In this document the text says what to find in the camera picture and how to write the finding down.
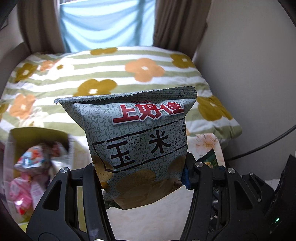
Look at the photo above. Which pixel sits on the blue window cloth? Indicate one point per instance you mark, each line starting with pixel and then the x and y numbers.
pixel 87 25

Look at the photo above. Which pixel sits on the pink white snack bag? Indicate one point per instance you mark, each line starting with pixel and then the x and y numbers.
pixel 26 192

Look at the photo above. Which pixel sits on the blue red white snack bag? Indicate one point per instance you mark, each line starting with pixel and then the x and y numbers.
pixel 34 160

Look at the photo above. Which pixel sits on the green small snack packet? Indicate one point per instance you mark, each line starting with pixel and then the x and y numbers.
pixel 210 159

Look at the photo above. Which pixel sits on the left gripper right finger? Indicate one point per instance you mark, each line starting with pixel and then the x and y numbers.
pixel 203 180

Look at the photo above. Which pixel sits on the left brown curtain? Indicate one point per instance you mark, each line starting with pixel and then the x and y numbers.
pixel 40 25

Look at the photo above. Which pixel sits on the grey corn chips bag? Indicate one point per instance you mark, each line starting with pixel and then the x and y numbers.
pixel 137 140

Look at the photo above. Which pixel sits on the floral striped duvet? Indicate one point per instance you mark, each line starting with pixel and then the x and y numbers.
pixel 35 82

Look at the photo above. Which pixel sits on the brown curtain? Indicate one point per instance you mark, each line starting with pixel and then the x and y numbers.
pixel 180 25
pixel 40 25

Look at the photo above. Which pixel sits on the grey headboard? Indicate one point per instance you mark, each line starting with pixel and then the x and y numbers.
pixel 10 61

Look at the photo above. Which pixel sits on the right brown curtain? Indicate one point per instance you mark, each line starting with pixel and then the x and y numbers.
pixel 180 25

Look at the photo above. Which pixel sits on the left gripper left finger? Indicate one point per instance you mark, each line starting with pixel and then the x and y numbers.
pixel 56 214

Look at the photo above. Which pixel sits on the green cardboard box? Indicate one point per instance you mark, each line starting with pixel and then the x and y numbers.
pixel 65 151

